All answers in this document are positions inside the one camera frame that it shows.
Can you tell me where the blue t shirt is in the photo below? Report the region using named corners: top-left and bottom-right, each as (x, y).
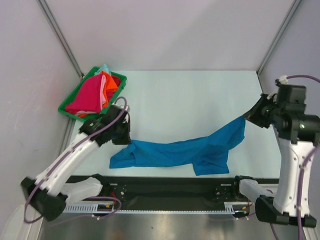
top-left (109, 116), bottom-right (246, 176)

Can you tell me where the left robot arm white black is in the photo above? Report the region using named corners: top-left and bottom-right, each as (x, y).
top-left (20, 104), bottom-right (132, 222)

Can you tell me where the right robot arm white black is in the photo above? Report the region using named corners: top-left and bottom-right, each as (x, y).
top-left (230, 94), bottom-right (320, 228)

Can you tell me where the light pink t shirt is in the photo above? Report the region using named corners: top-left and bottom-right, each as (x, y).
top-left (100, 74), bottom-right (108, 110)

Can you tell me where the magenta t shirt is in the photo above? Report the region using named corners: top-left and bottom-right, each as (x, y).
top-left (64, 74), bottom-right (123, 115)

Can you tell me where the green plastic tray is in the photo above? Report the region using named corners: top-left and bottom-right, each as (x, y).
top-left (58, 66), bottom-right (127, 122)

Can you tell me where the light teal t shirt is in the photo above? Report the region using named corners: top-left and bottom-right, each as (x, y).
top-left (94, 64), bottom-right (111, 76)

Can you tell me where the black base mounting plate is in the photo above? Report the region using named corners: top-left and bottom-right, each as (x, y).
top-left (62, 175), bottom-right (281, 211)

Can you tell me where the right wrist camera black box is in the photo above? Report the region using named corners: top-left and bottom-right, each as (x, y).
top-left (276, 84), bottom-right (307, 106)

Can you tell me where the aluminium frame rail front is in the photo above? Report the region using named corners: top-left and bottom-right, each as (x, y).
top-left (35, 182), bottom-right (309, 204)

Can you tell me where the white slotted cable duct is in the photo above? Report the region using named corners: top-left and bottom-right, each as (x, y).
top-left (62, 202), bottom-right (253, 215)

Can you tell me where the right rear aluminium post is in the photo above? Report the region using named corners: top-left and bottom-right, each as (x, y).
top-left (256, 0), bottom-right (304, 77)

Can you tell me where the aluminium post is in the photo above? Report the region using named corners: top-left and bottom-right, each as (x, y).
top-left (256, 0), bottom-right (304, 77)
top-left (36, 0), bottom-right (84, 79)

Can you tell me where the left rear aluminium post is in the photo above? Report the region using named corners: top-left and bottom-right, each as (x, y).
top-left (36, 0), bottom-right (84, 79)

